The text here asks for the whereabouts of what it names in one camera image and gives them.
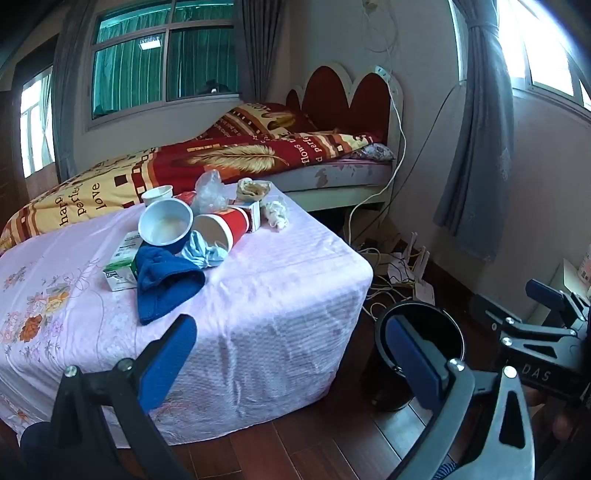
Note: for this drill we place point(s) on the clear plastic bag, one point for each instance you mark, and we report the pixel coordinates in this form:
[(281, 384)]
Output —
[(210, 191)]

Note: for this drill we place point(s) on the red and yellow printed pillow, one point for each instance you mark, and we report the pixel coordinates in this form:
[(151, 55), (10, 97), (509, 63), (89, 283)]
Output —
[(258, 117)]

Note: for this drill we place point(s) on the bright window behind blue-grey curtain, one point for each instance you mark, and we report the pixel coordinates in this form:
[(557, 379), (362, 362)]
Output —
[(545, 37)]

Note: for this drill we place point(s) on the small dark object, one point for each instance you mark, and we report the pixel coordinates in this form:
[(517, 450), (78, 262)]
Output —
[(212, 86)]

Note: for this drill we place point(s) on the white tissue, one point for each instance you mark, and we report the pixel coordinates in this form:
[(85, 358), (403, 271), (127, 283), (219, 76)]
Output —
[(277, 213)]

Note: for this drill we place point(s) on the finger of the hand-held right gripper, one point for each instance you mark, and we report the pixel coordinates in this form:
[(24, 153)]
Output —
[(545, 291), (491, 313)]

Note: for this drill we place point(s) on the grey floral mattress sheet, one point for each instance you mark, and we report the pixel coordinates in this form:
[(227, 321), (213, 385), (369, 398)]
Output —
[(341, 174)]

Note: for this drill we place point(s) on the person's right hand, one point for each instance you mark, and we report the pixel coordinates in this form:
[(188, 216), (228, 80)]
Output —
[(567, 425)]

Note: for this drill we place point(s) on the red paper cup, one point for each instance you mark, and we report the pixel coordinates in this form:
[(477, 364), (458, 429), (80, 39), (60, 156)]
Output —
[(233, 224)]

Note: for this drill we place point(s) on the beige cloth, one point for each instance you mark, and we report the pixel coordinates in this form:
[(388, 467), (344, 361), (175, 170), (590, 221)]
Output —
[(253, 189)]

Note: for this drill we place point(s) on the blue face mask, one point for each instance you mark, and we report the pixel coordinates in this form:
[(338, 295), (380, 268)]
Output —
[(203, 254)]

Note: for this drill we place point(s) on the black trash bin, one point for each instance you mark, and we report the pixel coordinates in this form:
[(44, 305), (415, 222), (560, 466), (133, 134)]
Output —
[(385, 383)]

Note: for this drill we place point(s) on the green curtain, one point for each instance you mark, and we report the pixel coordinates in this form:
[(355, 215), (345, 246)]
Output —
[(129, 69)]

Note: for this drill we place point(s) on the crumpled white papers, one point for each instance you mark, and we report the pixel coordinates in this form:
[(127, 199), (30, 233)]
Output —
[(397, 271)]

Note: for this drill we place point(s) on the bed with red yellow blanket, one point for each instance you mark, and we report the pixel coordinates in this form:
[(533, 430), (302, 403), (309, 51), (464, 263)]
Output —
[(184, 161)]

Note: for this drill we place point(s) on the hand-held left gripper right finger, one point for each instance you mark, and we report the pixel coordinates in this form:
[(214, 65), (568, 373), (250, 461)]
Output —
[(412, 356)]

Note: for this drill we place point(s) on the small white paper cup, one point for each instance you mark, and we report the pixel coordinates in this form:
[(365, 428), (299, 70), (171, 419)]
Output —
[(156, 194)]

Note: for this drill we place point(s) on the green and white carton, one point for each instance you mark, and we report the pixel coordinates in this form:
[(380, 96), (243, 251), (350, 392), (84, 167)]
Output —
[(121, 272)]

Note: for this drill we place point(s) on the white bed with red headboard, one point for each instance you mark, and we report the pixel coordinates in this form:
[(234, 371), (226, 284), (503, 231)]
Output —
[(337, 196)]

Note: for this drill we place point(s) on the small pink and white box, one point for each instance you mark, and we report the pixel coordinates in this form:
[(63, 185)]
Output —
[(585, 265)]

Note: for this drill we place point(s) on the blue-grey curtain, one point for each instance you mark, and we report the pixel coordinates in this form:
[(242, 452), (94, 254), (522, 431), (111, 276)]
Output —
[(480, 138)]

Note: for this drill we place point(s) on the small red and white box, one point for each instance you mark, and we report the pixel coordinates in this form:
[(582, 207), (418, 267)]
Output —
[(254, 217)]

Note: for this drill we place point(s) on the dark blue cloth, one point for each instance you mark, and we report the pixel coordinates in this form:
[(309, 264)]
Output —
[(161, 286)]

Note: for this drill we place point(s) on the white paper bowl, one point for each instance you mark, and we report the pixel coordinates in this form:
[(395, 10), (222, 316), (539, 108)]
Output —
[(166, 226)]

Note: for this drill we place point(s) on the white router with antennas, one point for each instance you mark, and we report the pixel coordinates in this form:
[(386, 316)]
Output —
[(424, 290)]

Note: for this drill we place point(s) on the large white framed window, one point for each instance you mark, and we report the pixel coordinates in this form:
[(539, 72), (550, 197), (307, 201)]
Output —
[(161, 107)]

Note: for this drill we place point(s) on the pale wooden nightstand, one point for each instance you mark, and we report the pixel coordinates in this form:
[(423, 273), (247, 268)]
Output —
[(561, 288)]

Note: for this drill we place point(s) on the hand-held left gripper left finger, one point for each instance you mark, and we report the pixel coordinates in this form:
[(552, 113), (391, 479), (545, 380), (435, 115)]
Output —
[(171, 355)]

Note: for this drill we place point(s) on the narrow bright window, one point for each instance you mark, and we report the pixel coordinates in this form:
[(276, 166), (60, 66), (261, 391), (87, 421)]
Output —
[(34, 124)]

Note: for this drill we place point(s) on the grey curtain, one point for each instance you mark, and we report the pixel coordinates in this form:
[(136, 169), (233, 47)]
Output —
[(69, 69), (256, 46)]

